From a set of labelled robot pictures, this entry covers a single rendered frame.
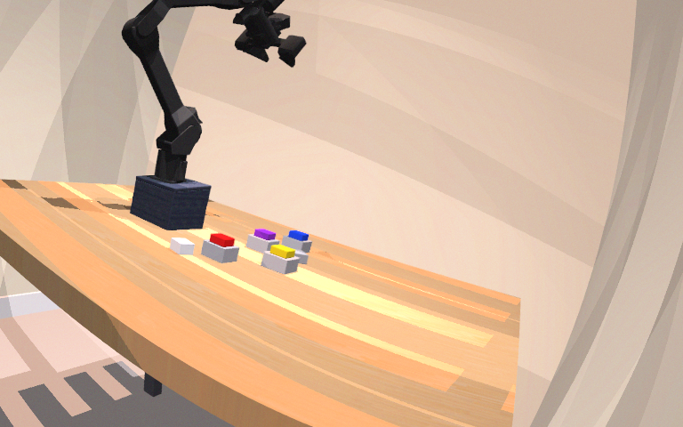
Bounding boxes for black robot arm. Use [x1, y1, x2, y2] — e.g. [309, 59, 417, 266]
[121, 0, 291, 184]

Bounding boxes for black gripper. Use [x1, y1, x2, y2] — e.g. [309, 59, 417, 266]
[235, 20, 306, 68]

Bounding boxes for small white block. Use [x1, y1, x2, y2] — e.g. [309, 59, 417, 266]
[170, 238, 195, 255]

